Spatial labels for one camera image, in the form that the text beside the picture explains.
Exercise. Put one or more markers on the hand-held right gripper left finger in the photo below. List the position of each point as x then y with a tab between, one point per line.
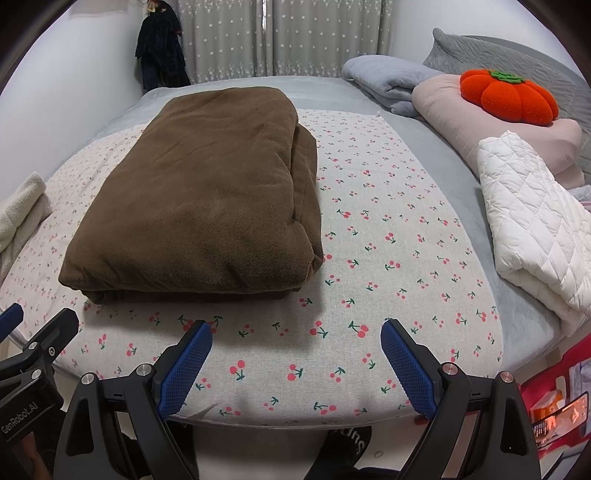
187	369

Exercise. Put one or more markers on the person's black sock foot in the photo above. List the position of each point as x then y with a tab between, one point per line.
344	445

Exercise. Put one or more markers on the grey bed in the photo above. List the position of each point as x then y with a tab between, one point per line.
415	152

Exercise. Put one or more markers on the cherry print cloth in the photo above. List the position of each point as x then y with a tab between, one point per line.
369	230

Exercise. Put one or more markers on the cream fleece garment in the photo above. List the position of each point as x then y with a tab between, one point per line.
23	217

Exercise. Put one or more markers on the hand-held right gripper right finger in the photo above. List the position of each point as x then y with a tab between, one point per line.
408	369

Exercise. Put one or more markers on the dark hanging clothes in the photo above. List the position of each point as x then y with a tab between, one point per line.
159	50

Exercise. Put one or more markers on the brown coat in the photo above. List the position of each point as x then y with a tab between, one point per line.
207	194

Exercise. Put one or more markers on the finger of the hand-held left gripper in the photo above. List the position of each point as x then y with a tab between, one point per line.
10	316
55	332

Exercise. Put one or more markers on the orange pumpkin cushion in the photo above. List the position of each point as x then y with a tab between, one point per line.
508	97

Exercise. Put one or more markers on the red plastic bag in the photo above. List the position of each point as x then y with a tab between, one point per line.
554	397

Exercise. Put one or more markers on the white quilted pad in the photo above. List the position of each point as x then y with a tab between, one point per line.
540	221

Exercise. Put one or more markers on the grey folded blanket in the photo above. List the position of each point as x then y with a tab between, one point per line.
388	83

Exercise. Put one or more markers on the grey star print curtain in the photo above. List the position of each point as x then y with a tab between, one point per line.
286	37

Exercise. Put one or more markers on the pink pillow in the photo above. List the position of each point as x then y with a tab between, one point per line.
461	120

